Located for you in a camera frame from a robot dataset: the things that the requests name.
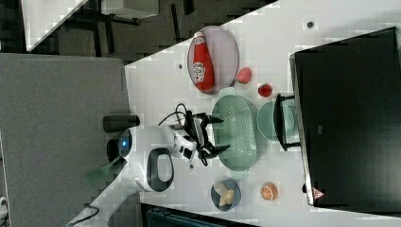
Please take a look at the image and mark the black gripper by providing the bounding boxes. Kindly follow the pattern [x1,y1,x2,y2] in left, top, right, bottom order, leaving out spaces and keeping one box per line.
[184,111,230,160]

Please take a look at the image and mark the mint green strainer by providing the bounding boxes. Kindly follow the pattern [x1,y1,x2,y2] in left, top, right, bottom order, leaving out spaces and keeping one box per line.
[212,87,257,179]

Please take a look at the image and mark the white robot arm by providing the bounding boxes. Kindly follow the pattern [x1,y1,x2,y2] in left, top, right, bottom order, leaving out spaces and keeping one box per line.
[65,111,228,227]

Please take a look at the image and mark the blue small bowl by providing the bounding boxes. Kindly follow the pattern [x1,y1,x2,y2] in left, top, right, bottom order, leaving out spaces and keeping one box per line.
[211,179,241,212]

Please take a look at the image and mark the mint green cup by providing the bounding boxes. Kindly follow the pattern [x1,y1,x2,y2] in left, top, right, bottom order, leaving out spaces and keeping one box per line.
[256,101,297,141]

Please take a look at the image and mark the red ketchup bottle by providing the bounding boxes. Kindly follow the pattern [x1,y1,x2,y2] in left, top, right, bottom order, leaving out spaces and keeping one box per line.
[193,31,215,91]

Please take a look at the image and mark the peeled banana toy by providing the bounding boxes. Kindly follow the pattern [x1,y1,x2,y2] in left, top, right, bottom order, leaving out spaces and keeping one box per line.
[213,182,235,207]

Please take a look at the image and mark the pink strawberry toy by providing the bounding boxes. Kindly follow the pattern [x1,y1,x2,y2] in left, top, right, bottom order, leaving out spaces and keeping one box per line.
[236,67,252,84]

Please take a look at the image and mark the red strawberry toy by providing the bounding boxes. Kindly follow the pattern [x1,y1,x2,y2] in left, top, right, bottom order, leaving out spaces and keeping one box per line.
[258,84,272,97]

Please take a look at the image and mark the orange slice toy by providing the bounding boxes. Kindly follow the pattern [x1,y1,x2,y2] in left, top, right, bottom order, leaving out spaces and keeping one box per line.
[260,182,278,201]

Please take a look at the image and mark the mint green spatula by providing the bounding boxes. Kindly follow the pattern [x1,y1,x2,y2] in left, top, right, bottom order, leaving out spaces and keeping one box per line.
[84,157,120,185]

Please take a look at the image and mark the silver black toaster oven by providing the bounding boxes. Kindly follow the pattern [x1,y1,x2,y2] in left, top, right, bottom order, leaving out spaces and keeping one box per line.
[289,27,401,217]

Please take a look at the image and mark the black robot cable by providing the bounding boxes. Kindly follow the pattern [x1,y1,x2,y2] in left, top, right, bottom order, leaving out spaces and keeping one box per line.
[157,102,190,127]

